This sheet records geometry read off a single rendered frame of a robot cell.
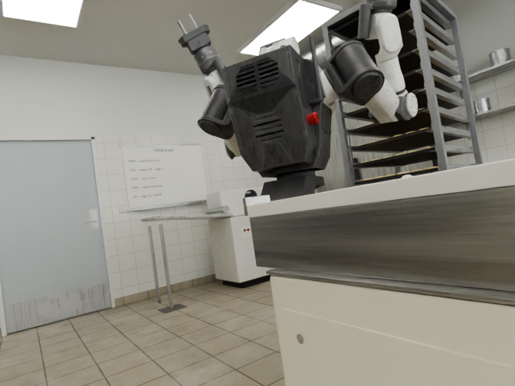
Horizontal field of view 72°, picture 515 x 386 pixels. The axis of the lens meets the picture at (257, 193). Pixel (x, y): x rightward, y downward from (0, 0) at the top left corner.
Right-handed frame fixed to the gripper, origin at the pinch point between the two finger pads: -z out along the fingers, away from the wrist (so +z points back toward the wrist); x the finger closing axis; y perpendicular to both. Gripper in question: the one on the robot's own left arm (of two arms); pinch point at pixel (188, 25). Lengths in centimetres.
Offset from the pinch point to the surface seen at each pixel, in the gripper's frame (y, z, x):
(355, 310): 116, 63, -16
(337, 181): -303, 144, 111
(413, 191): 119, 57, -11
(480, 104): -209, 132, 258
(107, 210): -309, 29, -155
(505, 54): -189, 98, 289
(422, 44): -9, 50, 86
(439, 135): -3, 86, 71
